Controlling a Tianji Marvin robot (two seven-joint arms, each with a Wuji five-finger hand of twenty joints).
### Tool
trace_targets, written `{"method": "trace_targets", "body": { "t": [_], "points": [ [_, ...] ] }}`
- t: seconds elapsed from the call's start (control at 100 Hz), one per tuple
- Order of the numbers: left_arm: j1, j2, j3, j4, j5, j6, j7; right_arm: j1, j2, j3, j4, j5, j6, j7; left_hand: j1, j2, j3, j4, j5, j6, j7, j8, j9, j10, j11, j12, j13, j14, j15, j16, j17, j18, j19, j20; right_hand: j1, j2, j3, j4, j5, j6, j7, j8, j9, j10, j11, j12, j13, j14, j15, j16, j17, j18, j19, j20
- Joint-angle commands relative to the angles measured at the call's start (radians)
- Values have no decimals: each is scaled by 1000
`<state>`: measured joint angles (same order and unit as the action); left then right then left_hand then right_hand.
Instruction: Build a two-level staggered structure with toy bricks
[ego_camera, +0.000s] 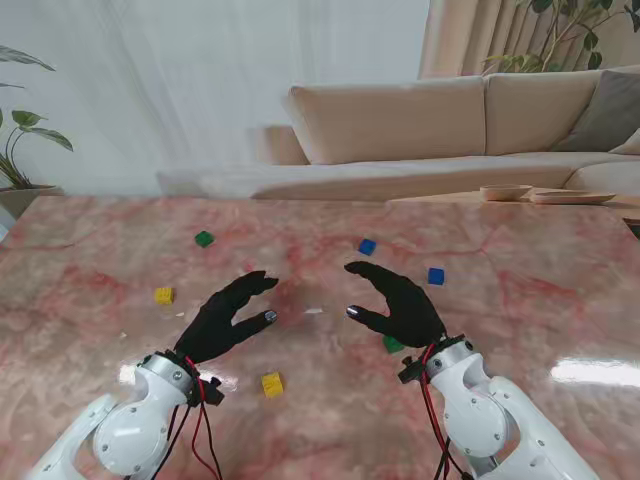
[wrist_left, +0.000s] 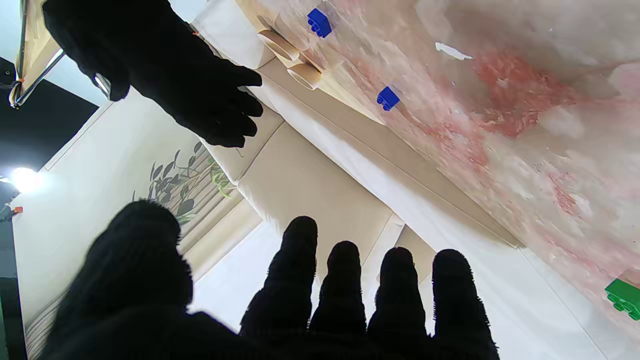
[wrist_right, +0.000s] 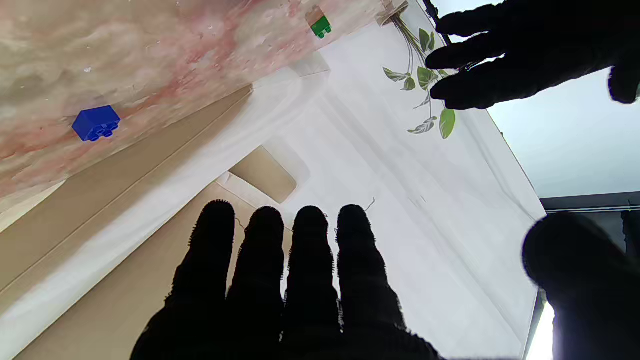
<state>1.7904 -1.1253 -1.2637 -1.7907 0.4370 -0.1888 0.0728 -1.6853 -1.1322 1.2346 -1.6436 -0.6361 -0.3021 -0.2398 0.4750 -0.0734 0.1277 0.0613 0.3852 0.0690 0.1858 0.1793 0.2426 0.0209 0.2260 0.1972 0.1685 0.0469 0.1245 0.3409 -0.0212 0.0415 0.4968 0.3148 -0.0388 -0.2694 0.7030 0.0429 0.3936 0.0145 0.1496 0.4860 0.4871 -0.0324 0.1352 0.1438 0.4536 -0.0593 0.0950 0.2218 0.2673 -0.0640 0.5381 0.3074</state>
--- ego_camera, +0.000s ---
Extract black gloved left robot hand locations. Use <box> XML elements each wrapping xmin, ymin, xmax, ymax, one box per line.
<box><xmin>173</xmin><ymin>270</ymin><xmax>280</xmax><ymax>365</ymax></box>

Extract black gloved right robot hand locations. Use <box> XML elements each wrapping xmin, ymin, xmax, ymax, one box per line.
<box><xmin>343</xmin><ymin>260</ymin><xmax>448</xmax><ymax>350</ymax></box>

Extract wooden bowl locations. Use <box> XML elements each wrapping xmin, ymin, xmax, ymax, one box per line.
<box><xmin>479</xmin><ymin>183</ymin><xmax>534</xmax><ymax>202</ymax></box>

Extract beige sofa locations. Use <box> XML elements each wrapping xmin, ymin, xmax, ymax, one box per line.
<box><xmin>157</xmin><ymin>64</ymin><xmax>640</xmax><ymax>202</ymax></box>

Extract shallow wooden plate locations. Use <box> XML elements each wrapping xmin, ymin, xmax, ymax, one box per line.
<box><xmin>529</xmin><ymin>189</ymin><xmax>617</xmax><ymax>205</ymax></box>

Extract beige plant pot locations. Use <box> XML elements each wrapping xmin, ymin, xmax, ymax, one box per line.
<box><xmin>0</xmin><ymin>184</ymin><xmax>65</xmax><ymax>221</ymax></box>

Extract white sheer curtain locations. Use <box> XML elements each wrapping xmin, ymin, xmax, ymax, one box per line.
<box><xmin>0</xmin><ymin>0</ymin><xmax>431</xmax><ymax>196</ymax></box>

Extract large-leaf green potted plant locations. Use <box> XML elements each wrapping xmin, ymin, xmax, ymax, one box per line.
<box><xmin>0</xmin><ymin>44</ymin><xmax>75</xmax><ymax>190</ymax></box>

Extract beige curtain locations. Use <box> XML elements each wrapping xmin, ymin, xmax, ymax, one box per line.
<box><xmin>417</xmin><ymin>0</ymin><xmax>640</xmax><ymax>81</ymax></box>

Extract beige sofa cushion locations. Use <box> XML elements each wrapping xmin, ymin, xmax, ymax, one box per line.
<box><xmin>608</xmin><ymin>130</ymin><xmax>640</xmax><ymax>156</ymax></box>

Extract grey sofa cushion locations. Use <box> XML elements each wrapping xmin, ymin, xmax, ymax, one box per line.
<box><xmin>552</xmin><ymin>69</ymin><xmax>640</xmax><ymax>154</ymax></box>

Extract tall green branching houseplant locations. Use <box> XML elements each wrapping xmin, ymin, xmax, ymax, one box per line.
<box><xmin>482</xmin><ymin>0</ymin><xmax>640</xmax><ymax>76</ymax></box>

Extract right wrist red black cables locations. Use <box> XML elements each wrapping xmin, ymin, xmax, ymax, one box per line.
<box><xmin>398</xmin><ymin>342</ymin><xmax>471</xmax><ymax>480</ymax></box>

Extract wrist red black cables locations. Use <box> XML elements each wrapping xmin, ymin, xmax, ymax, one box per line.
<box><xmin>149</xmin><ymin>354</ymin><xmax>226</xmax><ymax>480</ymax></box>
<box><xmin>398</xmin><ymin>342</ymin><xmax>471</xmax><ymax>480</ymax></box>

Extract left wrist red black cables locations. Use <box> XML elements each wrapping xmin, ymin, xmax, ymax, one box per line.
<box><xmin>149</xmin><ymin>354</ymin><xmax>226</xmax><ymax>480</ymax></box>

